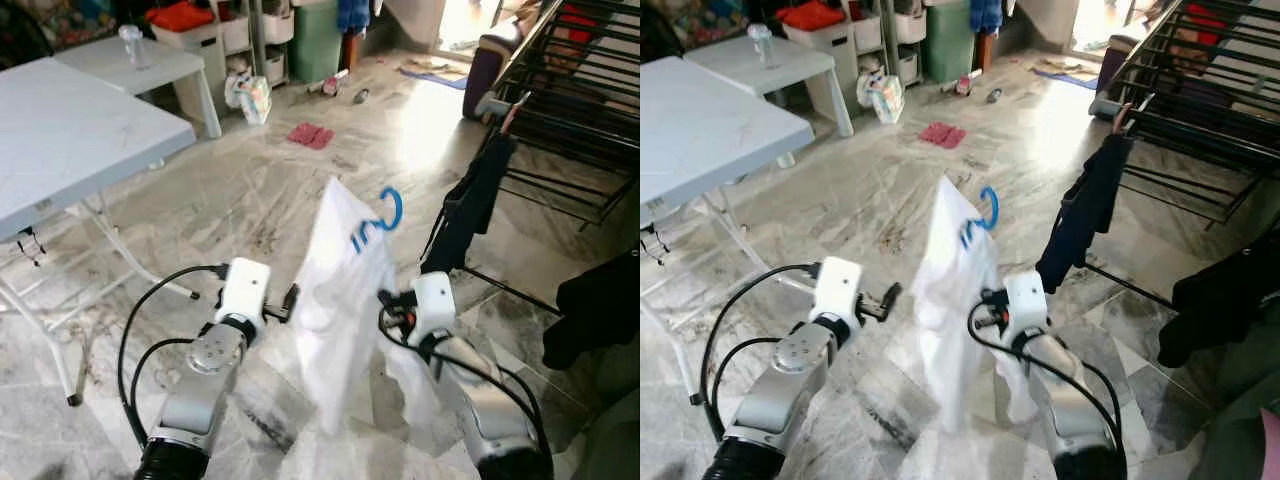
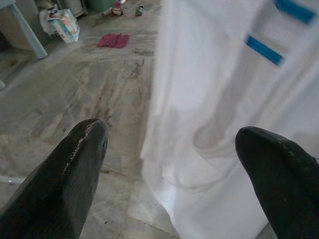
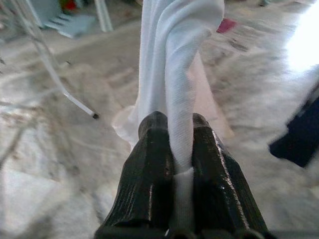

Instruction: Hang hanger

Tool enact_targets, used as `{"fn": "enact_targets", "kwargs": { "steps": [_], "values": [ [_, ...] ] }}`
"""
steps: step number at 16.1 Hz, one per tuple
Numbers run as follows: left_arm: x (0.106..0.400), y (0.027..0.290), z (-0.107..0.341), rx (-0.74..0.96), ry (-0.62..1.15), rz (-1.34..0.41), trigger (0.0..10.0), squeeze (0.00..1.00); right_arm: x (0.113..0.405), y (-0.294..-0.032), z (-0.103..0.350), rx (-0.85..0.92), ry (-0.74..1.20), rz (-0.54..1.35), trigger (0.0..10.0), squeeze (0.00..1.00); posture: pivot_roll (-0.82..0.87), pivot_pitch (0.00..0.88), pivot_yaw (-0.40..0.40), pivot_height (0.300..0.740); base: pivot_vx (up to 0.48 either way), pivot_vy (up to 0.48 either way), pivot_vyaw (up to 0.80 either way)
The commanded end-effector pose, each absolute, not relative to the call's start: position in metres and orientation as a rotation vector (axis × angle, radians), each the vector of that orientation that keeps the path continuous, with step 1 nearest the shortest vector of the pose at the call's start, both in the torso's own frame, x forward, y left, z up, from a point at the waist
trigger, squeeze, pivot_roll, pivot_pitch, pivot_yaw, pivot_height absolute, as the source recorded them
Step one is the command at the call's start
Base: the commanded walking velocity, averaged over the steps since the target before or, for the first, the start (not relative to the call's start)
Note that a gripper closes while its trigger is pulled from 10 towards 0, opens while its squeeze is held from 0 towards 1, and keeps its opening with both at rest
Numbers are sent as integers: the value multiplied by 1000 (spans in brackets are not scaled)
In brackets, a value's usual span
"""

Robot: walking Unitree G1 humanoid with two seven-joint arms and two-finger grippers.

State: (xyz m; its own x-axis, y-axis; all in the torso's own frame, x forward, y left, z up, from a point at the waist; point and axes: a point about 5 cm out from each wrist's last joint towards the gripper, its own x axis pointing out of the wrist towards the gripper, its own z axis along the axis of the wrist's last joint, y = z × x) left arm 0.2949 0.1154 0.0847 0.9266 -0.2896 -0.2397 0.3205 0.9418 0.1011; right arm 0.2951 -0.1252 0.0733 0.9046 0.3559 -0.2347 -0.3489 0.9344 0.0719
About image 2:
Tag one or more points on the pink white toy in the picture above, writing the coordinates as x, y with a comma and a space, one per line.
117, 11

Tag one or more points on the white paper roll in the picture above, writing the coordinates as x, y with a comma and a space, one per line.
106, 12

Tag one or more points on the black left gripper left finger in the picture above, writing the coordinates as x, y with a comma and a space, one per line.
54, 186

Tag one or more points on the green bin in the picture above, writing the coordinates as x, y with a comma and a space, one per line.
99, 5

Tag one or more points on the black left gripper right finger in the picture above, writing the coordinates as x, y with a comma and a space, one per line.
286, 189

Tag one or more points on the white shirt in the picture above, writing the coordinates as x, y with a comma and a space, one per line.
199, 74

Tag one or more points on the small grey can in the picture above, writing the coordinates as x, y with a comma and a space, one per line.
140, 11

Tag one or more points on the white diaper pack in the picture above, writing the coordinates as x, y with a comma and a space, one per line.
64, 27

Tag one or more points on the red floor cloth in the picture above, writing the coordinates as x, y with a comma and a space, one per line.
113, 41

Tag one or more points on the white side table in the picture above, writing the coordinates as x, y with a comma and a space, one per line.
28, 32

